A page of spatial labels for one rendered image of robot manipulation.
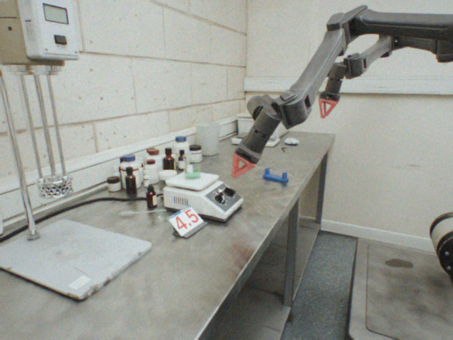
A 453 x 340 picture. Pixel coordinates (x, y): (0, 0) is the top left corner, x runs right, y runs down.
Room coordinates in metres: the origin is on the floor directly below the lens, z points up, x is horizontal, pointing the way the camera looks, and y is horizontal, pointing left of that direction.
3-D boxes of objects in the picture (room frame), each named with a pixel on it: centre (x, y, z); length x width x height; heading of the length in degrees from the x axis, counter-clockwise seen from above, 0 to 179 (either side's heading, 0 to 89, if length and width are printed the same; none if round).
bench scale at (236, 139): (1.78, -0.17, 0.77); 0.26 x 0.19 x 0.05; 68
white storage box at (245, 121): (2.11, -0.26, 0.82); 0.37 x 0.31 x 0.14; 156
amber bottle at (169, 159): (1.15, 0.23, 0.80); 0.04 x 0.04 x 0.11
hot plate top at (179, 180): (0.84, 0.10, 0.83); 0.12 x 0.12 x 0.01; 65
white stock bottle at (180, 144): (1.28, 0.20, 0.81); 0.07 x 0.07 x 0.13
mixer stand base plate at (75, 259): (0.58, 0.35, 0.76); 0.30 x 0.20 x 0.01; 65
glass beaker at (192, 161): (0.85, 0.10, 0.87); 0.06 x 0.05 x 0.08; 17
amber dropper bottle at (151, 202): (0.84, 0.23, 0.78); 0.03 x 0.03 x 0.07
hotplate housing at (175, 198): (0.83, 0.08, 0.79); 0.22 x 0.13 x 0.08; 65
